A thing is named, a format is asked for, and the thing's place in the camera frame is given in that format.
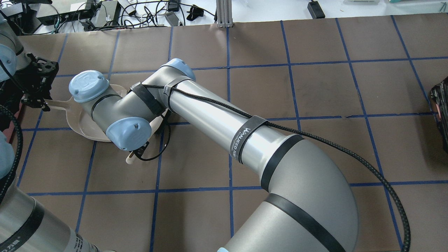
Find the black bagged right bin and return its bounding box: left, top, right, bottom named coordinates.
left=430, top=77, right=448, bottom=153

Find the white hand brush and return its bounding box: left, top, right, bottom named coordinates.
left=125, top=151, right=140, bottom=165

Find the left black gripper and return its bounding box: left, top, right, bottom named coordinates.
left=21, top=53, right=59, bottom=112

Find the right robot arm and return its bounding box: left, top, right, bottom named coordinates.
left=69, top=58, right=359, bottom=252

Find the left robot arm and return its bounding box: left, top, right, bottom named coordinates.
left=0, top=106, right=99, bottom=252

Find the pink left bin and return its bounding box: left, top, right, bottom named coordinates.
left=7, top=103, right=25, bottom=144

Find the black power adapter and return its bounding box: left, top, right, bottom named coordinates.
left=307, top=0, right=326, bottom=19

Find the grey electronic box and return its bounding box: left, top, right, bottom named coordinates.
left=164, top=12, right=183, bottom=27

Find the white plastic dustpan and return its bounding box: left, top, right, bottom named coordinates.
left=43, top=83, right=165, bottom=142

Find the aluminium frame post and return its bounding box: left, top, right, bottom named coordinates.
left=215, top=0, right=233, bottom=28

